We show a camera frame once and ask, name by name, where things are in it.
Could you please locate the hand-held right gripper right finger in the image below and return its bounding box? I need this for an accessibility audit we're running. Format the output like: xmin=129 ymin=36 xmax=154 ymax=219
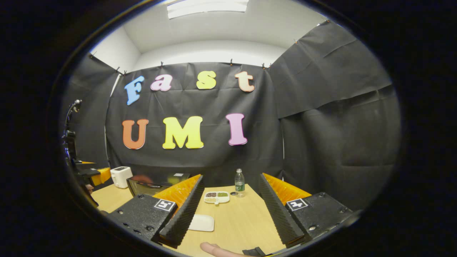
xmin=258 ymin=173 xmax=357 ymax=248

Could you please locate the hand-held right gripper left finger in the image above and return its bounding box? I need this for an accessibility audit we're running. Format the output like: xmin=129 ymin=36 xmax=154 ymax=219
xmin=104 ymin=174 xmax=206 ymax=249

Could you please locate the black electric oven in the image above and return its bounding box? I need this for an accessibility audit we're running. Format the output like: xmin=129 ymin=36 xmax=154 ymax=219
xmin=127 ymin=173 xmax=191 ymax=197

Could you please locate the white toaster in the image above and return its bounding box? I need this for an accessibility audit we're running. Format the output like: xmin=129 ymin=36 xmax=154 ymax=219
xmin=110 ymin=166 xmax=133 ymax=189

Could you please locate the white rectangular plate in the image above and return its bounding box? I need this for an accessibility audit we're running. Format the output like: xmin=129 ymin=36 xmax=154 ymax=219
xmin=188 ymin=215 xmax=215 ymax=232

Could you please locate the white divided snack dish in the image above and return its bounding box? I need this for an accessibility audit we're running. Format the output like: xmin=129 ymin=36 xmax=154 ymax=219
xmin=204 ymin=191 xmax=230 ymax=205

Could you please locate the clear plastic water bottle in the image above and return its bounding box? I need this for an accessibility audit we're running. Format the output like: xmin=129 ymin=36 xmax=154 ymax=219
xmin=235 ymin=168 xmax=246 ymax=198

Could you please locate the black backdrop cloth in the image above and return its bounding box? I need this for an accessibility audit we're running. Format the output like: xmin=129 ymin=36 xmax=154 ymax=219
xmin=59 ymin=20 xmax=402 ymax=211

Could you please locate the large ceiling light panel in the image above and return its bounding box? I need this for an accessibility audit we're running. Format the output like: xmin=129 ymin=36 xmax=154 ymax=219
xmin=167 ymin=0 xmax=249 ymax=19

